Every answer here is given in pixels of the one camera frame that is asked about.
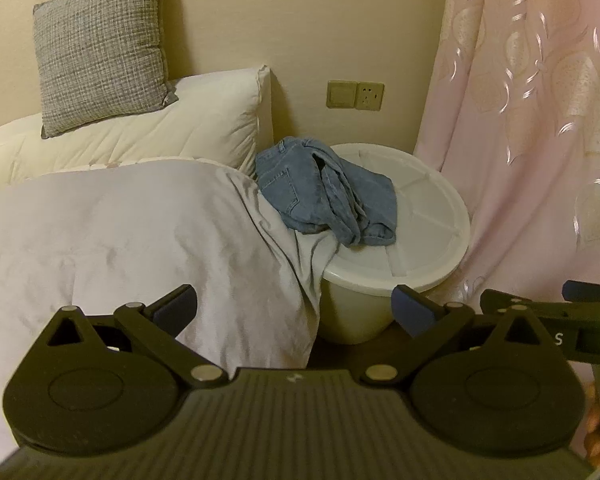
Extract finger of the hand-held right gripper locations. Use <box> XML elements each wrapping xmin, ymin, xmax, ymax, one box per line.
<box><xmin>480</xmin><ymin>288</ymin><xmax>572</xmax><ymax>319</ymax></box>
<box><xmin>562</xmin><ymin>281</ymin><xmax>600</xmax><ymax>305</ymax></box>

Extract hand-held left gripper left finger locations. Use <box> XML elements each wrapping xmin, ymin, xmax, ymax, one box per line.
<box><xmin>45</xmin><ymin>284</ymin><xmax>229</xmax><ymax>390</ymax></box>

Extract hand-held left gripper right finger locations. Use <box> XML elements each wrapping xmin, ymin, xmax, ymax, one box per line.
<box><xmin>352</xmin><ymin>284</ymin><xmax>551</xmax><ymax>390</ymax></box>

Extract blue denim jeans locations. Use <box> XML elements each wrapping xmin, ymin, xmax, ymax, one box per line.
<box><xmin>255</xmin><ymin>136</ymin><xmax>398</xmax><ymax>247</ymax></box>

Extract person's right hand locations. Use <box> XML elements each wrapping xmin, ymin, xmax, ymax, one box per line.
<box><xmin>584</xmin><ymin>396</ymin><xmax>600</xmax><ymax>466</ymax></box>

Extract white plastic bucket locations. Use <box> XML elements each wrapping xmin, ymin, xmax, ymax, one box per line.
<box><xmin>316</xmin><ymin>265</ymin><xmax>433</xmax><ymax>345</ymax></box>

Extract white round bucket lid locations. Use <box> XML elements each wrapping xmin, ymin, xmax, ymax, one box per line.
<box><xmin>322</xmin><ymin>142</ymin><xmax>471</xmax><ymax>291</ymax></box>

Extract white duvet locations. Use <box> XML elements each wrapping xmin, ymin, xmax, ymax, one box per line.
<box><xmin>0</xmin><ymin>159</ymin><xmax>341</xmax><ymax>466</ymax></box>

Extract pink patterned curtain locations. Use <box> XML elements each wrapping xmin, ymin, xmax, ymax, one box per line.
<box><xmin>412</xmin><ymin>0</ymin><xmax>600</xmax><ymax>311</ymax></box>

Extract white pillow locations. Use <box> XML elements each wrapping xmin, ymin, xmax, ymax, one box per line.
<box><xmin>0</xmin><ymin>65</ymin><xmax>273</xmax><ymax>196</ymax></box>

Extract grey woven cushion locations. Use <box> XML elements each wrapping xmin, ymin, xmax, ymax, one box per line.
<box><xmin>32</xmin><ymin>0</ymin><xmax>178</xmax><ymax>139</ymax></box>

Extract beige wall switch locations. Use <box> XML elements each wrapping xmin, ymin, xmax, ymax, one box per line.
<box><xmin>326</xmin><ymin>80</ymin><xmax>357</xmax><ymax>109</ymax></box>

